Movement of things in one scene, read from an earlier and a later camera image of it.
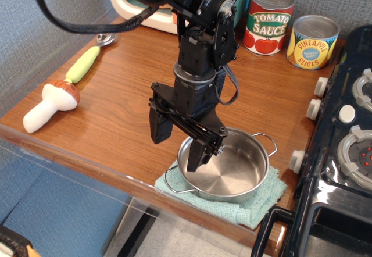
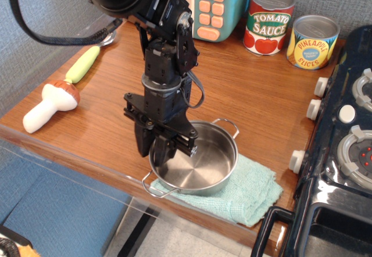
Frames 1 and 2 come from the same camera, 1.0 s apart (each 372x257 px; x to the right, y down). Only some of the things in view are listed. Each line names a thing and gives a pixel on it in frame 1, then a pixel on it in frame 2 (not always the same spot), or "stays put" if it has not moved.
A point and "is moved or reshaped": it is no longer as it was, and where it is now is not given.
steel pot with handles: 232,175 is moved or reshaped
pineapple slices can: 313,41 stays put
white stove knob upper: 320,86 stays put
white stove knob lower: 296,160 stays put
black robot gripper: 190,106 to 164,111
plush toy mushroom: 58,96 stays put
